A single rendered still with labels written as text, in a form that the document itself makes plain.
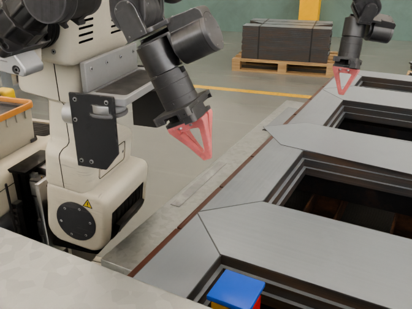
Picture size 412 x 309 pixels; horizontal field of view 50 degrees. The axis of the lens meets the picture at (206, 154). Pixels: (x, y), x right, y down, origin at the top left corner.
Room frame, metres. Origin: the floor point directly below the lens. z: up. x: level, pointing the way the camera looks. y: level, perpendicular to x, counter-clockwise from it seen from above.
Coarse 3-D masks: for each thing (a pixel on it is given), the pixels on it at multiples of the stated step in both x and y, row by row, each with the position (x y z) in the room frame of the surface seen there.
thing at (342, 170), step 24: (336, 120) 1.24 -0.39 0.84; (384, 120) 1.27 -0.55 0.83; (408, 120) 1.24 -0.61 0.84; (312, 168) 0.93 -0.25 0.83; (336, 168) 0.90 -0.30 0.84; (360, 168) 0.89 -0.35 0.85; (288, 192) 0.81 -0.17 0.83; (408, 192) 0.82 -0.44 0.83; (216, 264) 0.54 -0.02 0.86; (240, 264) 0.54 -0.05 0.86; (264, 288) 0.51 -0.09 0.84; (288, 288) 0.50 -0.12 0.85; (312, 288) 0.49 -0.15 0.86
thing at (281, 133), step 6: (282, 126) 1.10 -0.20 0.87; (288, 126) 1.10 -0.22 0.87; (294, 126) 1.10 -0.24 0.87; (300, 126) 1.10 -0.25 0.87; (270, 132) 1.06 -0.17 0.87; (276, 132) 1.06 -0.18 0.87; (282, 132) 1.06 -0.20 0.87; (288, 132) 1.06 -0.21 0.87; (294, 132) 1.06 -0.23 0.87; (276, 138) 1.02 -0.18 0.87; (282, 138) 1.02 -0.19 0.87; (288, 138) 1.02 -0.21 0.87
